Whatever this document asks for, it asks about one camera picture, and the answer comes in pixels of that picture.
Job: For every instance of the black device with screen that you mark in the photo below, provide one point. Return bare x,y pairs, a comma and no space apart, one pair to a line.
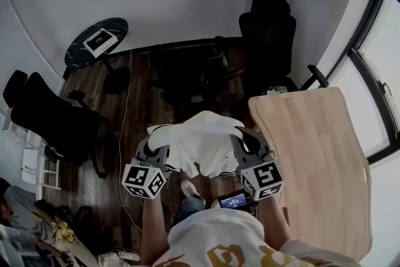
232,199

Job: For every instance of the black office chair with headrest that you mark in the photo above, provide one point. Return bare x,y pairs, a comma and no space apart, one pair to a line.
47,115
268,40

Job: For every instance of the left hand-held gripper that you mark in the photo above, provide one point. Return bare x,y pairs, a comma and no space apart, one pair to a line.
142,179

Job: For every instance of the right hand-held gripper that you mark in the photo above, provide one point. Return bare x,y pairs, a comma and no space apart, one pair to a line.
262,178

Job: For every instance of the person's white shirt gold print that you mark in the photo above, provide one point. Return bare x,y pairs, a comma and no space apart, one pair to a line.
218,234

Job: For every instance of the round black marble side table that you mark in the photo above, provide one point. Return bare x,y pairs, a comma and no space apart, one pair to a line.
78,53

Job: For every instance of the white shelf rack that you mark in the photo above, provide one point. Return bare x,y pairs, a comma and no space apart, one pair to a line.
31,165

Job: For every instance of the black window frame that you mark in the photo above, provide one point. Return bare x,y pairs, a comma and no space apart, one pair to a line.
370,9

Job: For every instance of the white flat box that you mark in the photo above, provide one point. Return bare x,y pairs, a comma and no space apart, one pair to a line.
100,42

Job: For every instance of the person's left white shoe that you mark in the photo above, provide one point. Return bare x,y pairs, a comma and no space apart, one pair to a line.
189,189

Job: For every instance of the light wooden desk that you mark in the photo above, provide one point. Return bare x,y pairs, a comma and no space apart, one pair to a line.
312,150

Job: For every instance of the white garment with black stripes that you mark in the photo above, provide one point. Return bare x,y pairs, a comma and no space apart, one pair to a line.
200,140

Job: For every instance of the black bag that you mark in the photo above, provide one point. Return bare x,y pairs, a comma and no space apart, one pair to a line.
83,217

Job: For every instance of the person's left forearm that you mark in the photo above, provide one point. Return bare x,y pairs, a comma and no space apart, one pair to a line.
153,228

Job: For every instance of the person's right forearm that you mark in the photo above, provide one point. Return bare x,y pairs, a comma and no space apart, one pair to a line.
275,222

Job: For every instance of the person's blue jeans leg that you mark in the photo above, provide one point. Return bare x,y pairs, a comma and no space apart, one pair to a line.
187,211

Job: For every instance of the person's white shoe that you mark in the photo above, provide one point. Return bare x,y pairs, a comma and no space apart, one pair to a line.
189,189
215,204

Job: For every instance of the small white card device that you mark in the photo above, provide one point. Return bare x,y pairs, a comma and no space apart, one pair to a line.
278,88

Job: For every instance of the person's right white shoe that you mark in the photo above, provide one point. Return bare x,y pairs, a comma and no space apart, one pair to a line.
215,204

